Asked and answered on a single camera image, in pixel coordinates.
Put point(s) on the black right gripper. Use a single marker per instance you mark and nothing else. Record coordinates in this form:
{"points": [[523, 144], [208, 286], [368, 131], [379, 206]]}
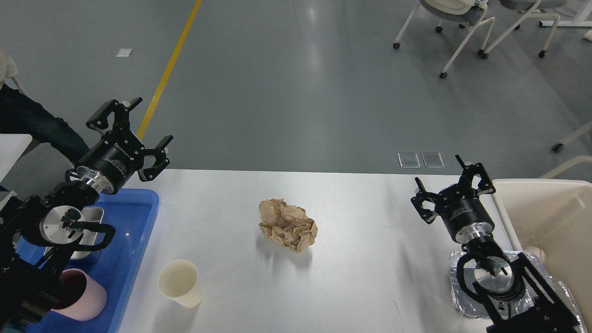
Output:
{"points": [[465, 217]]}

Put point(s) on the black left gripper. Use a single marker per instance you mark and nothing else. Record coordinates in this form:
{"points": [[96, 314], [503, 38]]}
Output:
{"points": [[111, 163]]}

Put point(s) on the aluminium foil tray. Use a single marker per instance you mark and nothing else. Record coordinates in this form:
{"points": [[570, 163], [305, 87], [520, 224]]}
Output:
{"points": [[470, 308]]}

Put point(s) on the cream paper cup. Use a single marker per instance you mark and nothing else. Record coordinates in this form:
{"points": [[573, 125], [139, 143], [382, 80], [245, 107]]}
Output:
{"points": [[178, 281]]}

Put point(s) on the pink plastic mug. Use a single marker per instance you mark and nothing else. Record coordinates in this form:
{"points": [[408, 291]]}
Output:
{"points": [[82, 297]]}

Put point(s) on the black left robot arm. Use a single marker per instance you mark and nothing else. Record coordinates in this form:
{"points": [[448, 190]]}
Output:
{"points": [[39, 235]]}

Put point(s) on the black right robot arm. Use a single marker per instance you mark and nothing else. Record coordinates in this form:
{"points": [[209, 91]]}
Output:
{"points": [[513, 292]]}

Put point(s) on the right floor socket plate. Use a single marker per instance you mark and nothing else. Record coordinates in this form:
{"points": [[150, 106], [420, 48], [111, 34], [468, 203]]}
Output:
{"points": [[432, 159]]}

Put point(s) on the floor socket plate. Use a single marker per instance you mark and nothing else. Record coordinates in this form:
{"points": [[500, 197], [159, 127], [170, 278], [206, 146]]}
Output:
{"points": [[408, 160], [432, 159]]}

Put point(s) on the left floor socket plate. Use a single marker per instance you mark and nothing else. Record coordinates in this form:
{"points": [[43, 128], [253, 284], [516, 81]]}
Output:
{"points": [[408, 160]]}

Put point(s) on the blue plastic tray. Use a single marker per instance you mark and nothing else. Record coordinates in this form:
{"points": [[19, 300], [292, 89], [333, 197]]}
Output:
{"points": [[132, 212]]}

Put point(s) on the beige plastic bin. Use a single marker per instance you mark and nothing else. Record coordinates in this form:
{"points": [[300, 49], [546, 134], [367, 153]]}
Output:
{"points": [[552, 216]]}

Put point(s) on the person in beige sweater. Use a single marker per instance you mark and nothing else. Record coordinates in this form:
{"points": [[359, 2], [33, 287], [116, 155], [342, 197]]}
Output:
{"points": [[21, 115]]}

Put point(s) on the white side table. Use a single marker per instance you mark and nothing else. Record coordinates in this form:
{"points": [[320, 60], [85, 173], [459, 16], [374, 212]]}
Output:
{"points": [[12, 146]]}

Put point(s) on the crumpled brown paper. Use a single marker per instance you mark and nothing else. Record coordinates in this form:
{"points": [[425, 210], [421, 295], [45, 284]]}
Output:
{"points": [[286, 225]]}

